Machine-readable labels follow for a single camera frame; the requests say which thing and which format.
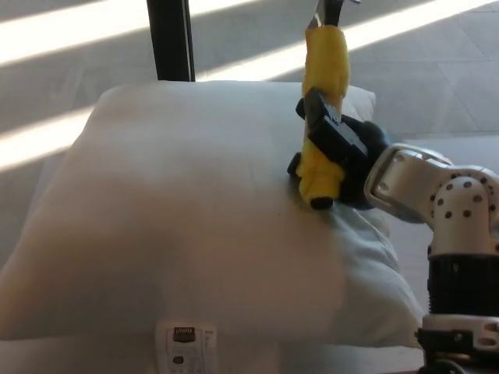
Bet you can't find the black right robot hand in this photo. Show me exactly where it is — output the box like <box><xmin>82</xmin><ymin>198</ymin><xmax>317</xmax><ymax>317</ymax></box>
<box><xmin>287</xmin><ymin>88</ymin><xmax>391</xmax><ymax>212</ymax></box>

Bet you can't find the hammer with yellow handle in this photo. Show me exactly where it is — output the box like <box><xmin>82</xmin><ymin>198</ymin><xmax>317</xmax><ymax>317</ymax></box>
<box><xmin>298</xmin><ymin>0</ymin><xmax>352</xmax><ymax>210</ymax></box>

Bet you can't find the white square pillow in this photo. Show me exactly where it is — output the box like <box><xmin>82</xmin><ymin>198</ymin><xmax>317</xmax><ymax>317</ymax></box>
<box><xmin>0</xmin><ymin>79</ymin><xmax>425</xmax><ymax>374</ymax></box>

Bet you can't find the black vertical post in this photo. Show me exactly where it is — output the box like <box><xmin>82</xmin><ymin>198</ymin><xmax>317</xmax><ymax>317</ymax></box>
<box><xmin>146</xmin><ymin>0</ymin><xmax>196</xmax><ymax>83</ymax></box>

